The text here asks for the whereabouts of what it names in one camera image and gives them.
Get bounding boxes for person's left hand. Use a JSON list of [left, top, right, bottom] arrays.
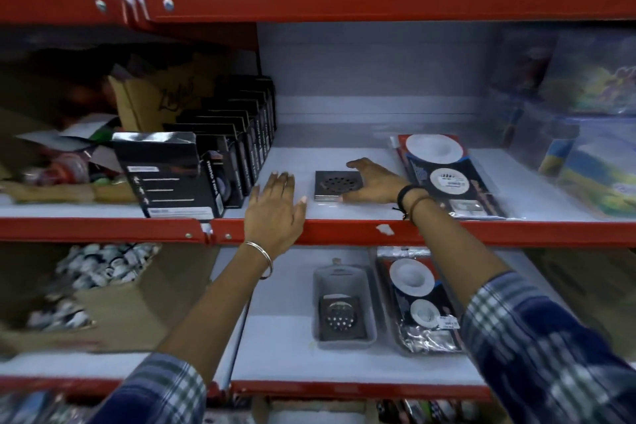
[[243, 171, 309, 261]]

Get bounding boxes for person's right hand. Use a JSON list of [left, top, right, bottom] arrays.
[[337, 156, 413, 206]]

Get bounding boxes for person's right forearm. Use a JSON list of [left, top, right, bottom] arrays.
[[408, 197, 636, 424]]

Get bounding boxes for person's left forearm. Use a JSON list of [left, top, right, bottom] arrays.
[[89, 244, 273, 424]]

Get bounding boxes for small grey plastic tray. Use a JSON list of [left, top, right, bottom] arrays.
[[311, 258, 379, 352]]

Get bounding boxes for black wrist band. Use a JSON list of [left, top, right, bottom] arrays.
[[392, 184, 430, 221]]

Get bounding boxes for silver bangle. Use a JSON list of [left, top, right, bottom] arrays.
[[241, 240, 275, 282]]

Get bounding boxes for row of black tape boxes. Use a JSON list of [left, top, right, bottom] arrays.
[[162, 74, 279, 211]]

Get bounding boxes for large black display carton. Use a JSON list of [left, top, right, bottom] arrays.
[[111, 131, 226, 221]]

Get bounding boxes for torn brown cardboard piece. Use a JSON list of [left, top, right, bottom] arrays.
[[107, 52, 235, 135]]

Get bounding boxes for cardboard box with white fittings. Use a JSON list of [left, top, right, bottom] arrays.
[[0, 241, 221, 356]]

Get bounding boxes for pile of white fittings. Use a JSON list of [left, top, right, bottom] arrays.
[[26, 241, 163, 334]]

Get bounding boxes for stack of clear storage containers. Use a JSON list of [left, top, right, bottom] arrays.
[[489, 23, 636, 222]]

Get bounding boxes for pile of assorted packaged goods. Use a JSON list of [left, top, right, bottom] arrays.
[[0, 109, 141, 207]]

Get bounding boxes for cardboard box of packaged tools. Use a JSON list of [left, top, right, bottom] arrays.
[[376, 397, 500, 424]]

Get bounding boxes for worn brown cardboard box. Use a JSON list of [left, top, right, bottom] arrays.
[[525, 246, 636, 361]]

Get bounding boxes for brown thread bracelet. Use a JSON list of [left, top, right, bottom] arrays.
[[407, 194, 439, 227]]

